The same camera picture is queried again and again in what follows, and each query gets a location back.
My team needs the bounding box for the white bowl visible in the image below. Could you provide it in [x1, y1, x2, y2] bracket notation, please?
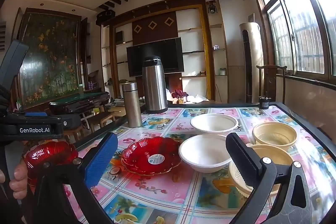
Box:
[190, 113, 239, 135]
[178, 134, 233, 173]

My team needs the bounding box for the printed fruit tablecloth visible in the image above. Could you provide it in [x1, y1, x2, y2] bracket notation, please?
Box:
[76, 106, 336, 224]

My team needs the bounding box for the small black container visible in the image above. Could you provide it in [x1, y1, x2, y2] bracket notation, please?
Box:
[259, 95, 271, 109]

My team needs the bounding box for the black wall speaker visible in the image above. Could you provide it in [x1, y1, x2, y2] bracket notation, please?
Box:
[96, 10, 116, 26]

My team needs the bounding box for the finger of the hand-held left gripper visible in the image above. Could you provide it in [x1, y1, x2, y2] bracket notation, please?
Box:
[24, 112, 80, 127]

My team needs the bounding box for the beige ribbed bowl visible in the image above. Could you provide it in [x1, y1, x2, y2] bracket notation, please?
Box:
[228, 144, 294, 198]
[252, 122, 298, 152]

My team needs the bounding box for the person's left hand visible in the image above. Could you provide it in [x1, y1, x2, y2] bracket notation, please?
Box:
[9, 159, 29, 200]

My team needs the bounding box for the slim steel thermos bottle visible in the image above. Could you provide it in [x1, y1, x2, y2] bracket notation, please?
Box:
[121, 82, 143, 128]

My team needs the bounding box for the white plastic bag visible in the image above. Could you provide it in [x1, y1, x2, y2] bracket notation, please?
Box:
[188, 94, 210, 104]

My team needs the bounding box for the barred window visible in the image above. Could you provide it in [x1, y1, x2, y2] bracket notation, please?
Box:
[259, 0, 336, 80]

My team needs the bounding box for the dark red cloth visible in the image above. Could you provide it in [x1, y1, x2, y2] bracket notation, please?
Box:
[171, 90, 188, 99]

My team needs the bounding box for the green top mahjong table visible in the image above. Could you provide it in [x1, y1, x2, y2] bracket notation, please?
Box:
[49, 91, 111, 114]

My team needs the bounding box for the wooden wall shelf unit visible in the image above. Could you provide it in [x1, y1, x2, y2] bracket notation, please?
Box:
[101, 4, 229, 104]

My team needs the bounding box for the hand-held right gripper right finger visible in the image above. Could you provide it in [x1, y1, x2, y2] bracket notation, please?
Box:
[226, 132, 313, 224]

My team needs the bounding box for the wooden stool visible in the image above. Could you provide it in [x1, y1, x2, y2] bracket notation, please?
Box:
[62, 127, 84, 144]
[87, 111, 116, 132]

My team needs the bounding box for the slatted wall vent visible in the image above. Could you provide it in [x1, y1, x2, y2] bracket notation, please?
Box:
[0, 21, 7, 51]

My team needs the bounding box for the flat screen television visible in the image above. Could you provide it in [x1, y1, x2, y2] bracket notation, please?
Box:
[126, 37, 185, 77]

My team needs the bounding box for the large steel thermos carafe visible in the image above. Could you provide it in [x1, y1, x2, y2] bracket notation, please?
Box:
[142, 55, 168, 114]

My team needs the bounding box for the floor standing air conditioner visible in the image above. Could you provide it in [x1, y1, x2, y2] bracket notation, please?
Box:
[239, 22, 264, 104]

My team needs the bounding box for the framed floral painting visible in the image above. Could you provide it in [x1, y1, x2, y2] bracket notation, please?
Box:
[17, 9, 84, 109]

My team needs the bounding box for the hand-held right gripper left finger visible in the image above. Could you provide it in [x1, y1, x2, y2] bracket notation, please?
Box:
[34, 132, 118, 224]

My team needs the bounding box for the carved wooden chair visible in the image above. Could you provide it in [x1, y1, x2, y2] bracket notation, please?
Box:
[256, 65, 288, 104]

